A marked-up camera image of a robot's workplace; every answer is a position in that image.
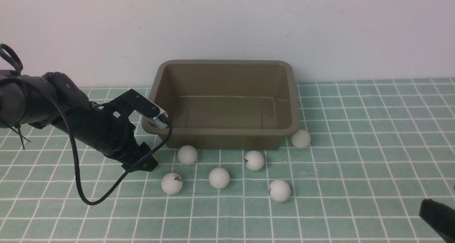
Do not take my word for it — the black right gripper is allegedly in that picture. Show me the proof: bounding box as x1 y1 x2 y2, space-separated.
419 199 455 243

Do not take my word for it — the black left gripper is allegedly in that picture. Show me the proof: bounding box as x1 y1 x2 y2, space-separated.
53 102 158 172

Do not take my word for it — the white ping-pong ball with logo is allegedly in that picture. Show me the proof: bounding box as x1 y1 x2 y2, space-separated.
161 172 183 195

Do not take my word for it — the olive green plastic bin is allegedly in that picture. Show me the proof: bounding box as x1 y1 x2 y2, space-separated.
148 60 300 150

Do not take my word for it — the white ping-pong ball logo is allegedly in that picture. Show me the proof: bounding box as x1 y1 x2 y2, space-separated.
243 150 265 171

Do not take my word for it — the white ping-pong ball corner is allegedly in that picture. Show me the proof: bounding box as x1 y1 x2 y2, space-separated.
291 129 311 149

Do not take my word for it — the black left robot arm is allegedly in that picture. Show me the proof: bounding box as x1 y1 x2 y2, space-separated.
1 70 158 172

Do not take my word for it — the green checked tablecloth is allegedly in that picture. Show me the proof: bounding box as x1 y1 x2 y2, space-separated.
0 78 455 243

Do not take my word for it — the black left camera cable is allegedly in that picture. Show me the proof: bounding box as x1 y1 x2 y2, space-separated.
11 76 173 206

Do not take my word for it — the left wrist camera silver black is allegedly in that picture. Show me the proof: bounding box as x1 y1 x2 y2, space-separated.
101 89 171 129

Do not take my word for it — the black cable tie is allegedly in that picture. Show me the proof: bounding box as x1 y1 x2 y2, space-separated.
7 124 31 150

